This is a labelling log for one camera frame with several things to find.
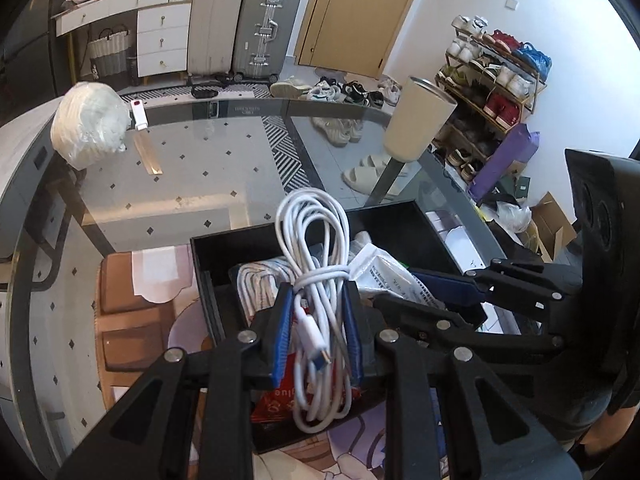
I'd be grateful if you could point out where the person right hand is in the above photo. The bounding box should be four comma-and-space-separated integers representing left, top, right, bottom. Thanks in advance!
572, 403, 639, 456

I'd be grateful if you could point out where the anime printed desk mat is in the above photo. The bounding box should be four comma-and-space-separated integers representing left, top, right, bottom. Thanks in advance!
94, 244, 452, 480

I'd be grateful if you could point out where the white drawer desk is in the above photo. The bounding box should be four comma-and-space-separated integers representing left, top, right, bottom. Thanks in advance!
53, 0, 191, 82

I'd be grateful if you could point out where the beige cylindrical trash bin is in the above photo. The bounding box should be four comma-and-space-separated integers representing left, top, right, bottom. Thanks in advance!
383, 76, 458, 164

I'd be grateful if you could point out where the wooden shoe rack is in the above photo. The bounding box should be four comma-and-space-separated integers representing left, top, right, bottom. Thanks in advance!
435, 15, 552, 183

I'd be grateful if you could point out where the silver suitcase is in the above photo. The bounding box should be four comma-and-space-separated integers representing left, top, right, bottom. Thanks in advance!
232, 0, 300, 82

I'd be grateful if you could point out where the white printed plastic pouch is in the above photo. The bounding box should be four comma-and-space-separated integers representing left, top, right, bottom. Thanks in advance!
348, 243, 445, 309

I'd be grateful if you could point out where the white charging cable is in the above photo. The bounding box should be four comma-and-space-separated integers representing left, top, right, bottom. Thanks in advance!
274, 186, 362, 435

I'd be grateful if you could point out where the red white balloon glue packet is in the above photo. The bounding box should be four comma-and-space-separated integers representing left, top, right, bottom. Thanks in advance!
250, 387, 295, 424

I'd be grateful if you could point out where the white wrapped bundle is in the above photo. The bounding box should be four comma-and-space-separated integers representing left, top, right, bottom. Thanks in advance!
50, 81, 131, 170

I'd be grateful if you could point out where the purple paper bag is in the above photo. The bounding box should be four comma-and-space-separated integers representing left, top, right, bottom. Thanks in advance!
468, 124, 540, 202

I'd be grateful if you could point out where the woven laundry basket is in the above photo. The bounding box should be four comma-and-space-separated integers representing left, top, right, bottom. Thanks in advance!
88, 26, 131, 79

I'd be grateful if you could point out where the wooden door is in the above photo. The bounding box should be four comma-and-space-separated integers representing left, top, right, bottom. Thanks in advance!
294, 0, 413, 78

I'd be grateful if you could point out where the beige suitcase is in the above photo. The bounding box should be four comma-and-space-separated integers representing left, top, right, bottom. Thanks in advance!
186, 0, 242, 76

